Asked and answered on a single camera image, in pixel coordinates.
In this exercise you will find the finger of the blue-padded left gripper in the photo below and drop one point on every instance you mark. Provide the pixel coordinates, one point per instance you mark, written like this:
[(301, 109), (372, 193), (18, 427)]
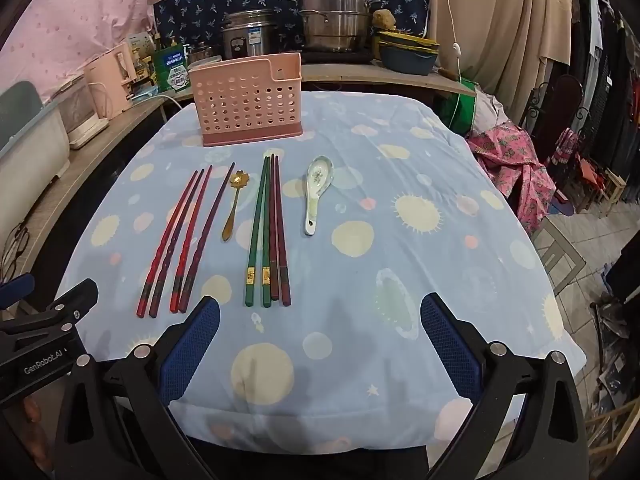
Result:
[(16, 290)]

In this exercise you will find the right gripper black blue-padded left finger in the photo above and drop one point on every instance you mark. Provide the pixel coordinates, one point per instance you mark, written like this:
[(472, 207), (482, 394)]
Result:
[(115, 421)]

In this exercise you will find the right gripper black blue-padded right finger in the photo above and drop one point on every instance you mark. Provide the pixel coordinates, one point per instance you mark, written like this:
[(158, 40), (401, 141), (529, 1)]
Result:
[(549, 437)]

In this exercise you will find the white storage bin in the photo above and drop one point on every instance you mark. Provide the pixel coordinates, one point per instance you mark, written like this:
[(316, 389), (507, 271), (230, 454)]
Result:
[(34, 150)]

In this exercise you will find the green chopstick left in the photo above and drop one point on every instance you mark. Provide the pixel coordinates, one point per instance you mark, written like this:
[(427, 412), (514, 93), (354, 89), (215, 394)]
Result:
[(250, 277)]

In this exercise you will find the green chopstick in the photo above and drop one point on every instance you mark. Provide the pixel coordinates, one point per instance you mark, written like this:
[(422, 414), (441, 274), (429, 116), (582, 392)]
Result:
[(250, 277), (266, 280)]

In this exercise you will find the white appliance box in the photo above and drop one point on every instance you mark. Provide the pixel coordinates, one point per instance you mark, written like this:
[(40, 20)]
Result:
[(78, 112)]

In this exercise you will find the maroon chopstick right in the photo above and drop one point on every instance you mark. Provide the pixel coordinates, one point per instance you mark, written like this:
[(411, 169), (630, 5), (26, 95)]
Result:
[(285, 291)]

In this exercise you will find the maroon chopstick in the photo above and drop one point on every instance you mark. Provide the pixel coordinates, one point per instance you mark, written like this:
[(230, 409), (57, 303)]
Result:
[(273, 247), (285, 291)]

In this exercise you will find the green chopstick right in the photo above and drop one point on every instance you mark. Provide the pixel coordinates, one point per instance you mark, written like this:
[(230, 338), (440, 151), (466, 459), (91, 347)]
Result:
[(266, 280)]

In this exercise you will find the pink electric kettle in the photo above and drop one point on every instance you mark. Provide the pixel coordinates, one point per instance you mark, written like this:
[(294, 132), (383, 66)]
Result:
[(109, 78)]

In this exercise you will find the maroon chopstick left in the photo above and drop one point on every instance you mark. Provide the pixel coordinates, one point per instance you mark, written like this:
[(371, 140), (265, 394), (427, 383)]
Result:
[(273, 247)]

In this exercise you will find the gold flower spoon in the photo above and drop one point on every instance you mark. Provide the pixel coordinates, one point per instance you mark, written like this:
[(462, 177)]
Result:
[(238, 181)]

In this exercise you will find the light blue patterned tablecloth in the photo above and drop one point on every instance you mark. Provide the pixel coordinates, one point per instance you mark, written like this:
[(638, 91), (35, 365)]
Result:
[(347, 364)]

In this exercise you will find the green white box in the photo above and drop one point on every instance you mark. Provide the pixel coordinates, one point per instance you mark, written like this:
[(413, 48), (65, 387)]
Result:
[(170, 69)]

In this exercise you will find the pink floral cloth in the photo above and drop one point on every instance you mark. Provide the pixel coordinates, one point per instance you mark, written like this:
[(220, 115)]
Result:
[(508, 156)]

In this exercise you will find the pink perforated utensil holder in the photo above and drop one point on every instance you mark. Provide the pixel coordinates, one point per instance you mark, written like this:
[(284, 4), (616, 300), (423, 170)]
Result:
[(248, 99)]

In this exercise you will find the white ceramic soup spoon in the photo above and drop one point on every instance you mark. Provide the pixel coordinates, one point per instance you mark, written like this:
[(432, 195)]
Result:
[(318, 178)]

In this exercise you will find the silver rice cooker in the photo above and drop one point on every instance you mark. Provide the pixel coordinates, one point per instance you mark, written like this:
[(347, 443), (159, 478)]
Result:
[(249, 33)]

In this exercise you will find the wooden shelf board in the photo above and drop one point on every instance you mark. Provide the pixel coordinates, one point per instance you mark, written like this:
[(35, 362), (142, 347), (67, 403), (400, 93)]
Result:
[(373, 74)]

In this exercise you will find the stacked dark blue bowls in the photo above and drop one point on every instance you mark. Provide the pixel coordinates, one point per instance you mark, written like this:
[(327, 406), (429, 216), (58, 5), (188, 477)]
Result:
[(407, 54)]

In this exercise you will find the beige curtain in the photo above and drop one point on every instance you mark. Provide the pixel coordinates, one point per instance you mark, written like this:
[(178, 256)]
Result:
[(506, 46)]

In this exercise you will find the stainless steel steamer pot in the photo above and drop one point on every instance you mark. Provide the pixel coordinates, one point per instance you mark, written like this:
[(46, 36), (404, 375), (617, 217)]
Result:
[(335, 25)]

